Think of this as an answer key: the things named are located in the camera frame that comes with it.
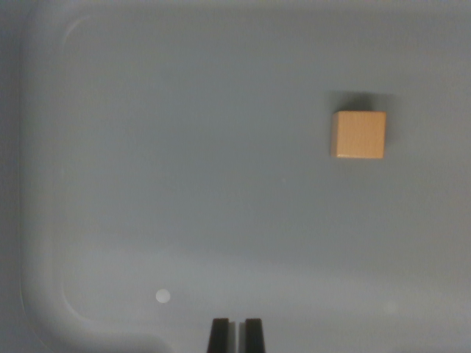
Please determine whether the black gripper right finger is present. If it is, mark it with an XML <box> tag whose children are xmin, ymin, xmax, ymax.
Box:
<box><xmin>238</xmin><ymin>318</ymin><xmax>266</xmax><ymax>353</ymax></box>

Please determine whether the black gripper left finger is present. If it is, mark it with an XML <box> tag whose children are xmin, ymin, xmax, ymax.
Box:
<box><xmin>207</xmin><ymin>318</ymin><xmax>237</xmax><ymax>353</ymax></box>

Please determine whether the light wooden cube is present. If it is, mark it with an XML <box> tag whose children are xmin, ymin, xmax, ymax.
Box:
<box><xmin>330</xmin><ymin>110</ymin><xmax>387</xmax><ymax>160</ymax></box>

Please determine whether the grey plastic tray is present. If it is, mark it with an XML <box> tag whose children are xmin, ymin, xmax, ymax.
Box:
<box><xmin>0</xmin><ymin>0</ymin><xmax>471</xmax><ymax>353</ymax></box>

